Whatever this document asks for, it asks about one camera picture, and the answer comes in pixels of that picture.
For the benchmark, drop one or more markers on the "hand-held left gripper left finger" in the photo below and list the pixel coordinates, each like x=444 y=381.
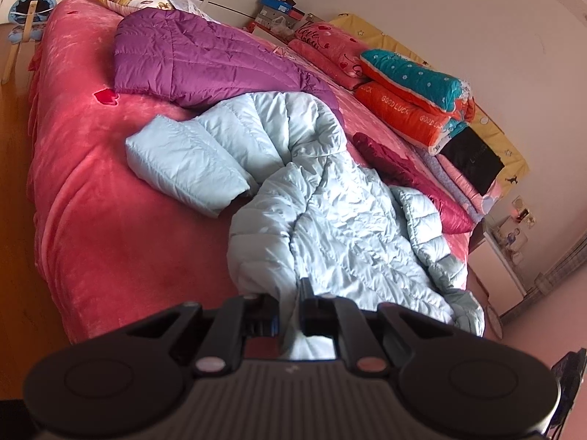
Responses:
x=268 y=317

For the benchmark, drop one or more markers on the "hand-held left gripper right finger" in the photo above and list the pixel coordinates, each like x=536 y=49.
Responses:
x=310 y=317

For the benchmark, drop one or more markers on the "light blue down jacket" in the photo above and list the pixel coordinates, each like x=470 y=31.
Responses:
x=330 y=220

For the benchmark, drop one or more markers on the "grey radiator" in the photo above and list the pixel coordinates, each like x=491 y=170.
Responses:
x=550 y=275

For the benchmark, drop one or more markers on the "white nightstand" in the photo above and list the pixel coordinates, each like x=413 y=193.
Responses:
x=502 y=256

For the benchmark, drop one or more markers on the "small items on nightstand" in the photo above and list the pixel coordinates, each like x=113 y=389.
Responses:
x=516 y=233

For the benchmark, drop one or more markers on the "maroon down jacket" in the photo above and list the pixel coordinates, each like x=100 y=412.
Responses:
x=440 y=211

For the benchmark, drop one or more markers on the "stack of pink folded blankets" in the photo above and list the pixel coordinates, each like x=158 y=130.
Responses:
x=458 y=188

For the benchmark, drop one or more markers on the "orange folded quilt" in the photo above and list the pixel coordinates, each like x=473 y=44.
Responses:
x=399 y=112

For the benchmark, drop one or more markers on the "black folded cloth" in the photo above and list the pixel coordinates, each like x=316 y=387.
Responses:
x=472 y=160

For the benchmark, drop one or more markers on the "bed with red blanket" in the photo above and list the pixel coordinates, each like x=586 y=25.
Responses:
x=91 y=169

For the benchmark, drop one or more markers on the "pink folded quilt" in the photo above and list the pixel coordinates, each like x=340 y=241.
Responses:
x=330 y=62

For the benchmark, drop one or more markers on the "yellow padded headboard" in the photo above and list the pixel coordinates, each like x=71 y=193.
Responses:
x=495 y=133

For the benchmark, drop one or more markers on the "teal dotted quilt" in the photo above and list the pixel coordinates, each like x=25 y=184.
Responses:
x=412 y=75

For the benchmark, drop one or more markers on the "purple down jacket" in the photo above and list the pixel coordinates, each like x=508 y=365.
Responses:
x=192 y=55

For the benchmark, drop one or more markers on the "pink heart print pillow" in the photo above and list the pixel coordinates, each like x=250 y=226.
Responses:
x=325 y=36

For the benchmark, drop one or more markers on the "clear plastic bag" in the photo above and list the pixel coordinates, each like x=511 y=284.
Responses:
x=282 y=26

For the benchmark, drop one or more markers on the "stack of shoe boxes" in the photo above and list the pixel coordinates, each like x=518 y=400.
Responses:
x=261 y=20

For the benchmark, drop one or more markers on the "blue shoe box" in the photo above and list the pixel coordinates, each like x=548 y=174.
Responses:
x=275 y=3

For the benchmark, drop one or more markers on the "blue cartoon wooden chair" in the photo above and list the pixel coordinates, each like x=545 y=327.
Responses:
x=27 y=13

